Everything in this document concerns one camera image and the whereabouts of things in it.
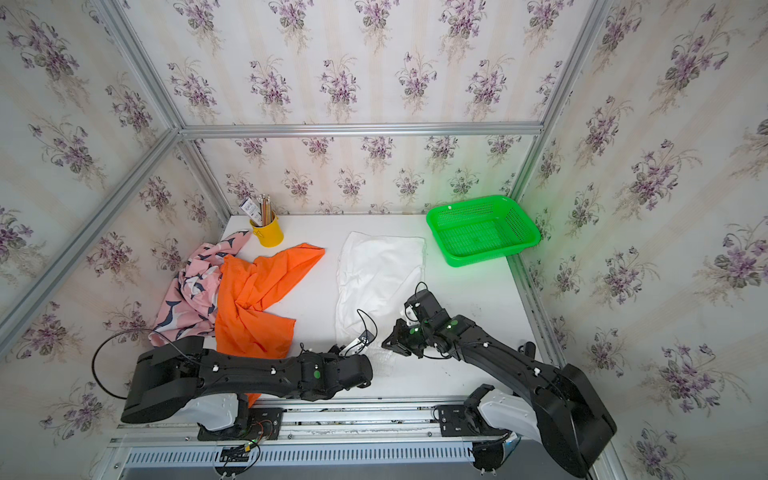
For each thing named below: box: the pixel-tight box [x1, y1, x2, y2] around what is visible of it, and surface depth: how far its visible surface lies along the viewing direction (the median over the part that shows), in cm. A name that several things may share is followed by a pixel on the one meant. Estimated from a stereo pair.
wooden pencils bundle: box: [259, 193, 272, 227], surface depth 106 cm
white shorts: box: [335, 231, 426, 346], surface depth 103 cm
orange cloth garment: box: [216, 243, 325, 407], surface depth 92 cm
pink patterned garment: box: [148, 231, 251, 347], surface depth 91 cm
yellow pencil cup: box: [250, 211, 284, 248], surface depth 106 cm
